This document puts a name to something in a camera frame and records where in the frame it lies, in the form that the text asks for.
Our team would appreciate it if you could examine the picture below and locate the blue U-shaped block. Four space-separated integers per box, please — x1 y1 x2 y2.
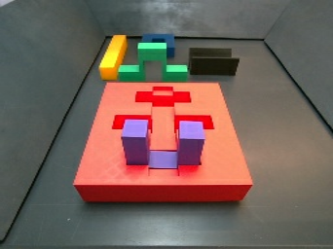
142 33 176 58

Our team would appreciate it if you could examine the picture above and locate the black regrasp stand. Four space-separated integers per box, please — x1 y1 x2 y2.
189 48 240 76

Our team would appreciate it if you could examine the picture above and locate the red fixture base block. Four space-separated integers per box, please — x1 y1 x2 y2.
74 83 253 202

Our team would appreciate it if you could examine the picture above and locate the purple U-shaped block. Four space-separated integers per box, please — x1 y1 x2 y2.
121 120 206 169

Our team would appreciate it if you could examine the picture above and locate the yellow long bar block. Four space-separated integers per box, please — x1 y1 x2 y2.
99 35 128 81

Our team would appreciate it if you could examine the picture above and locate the green arch block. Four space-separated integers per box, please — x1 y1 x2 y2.
119 43 189 82

